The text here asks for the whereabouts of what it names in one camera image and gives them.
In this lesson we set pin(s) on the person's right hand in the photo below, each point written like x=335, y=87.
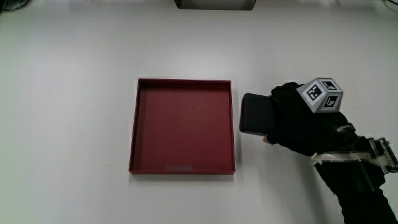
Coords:
x=295, y=124

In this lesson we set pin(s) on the black battery pack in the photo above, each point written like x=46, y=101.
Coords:
x=256, y=115

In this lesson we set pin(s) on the person's right forearm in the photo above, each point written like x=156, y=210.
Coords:
x=357, y=183

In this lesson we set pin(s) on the white desk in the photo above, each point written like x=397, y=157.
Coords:
x=62, y=124

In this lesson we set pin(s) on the red square tray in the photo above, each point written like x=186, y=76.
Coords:
x=186, y=127

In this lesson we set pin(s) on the dark grey box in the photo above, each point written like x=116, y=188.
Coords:
x=214, y=4

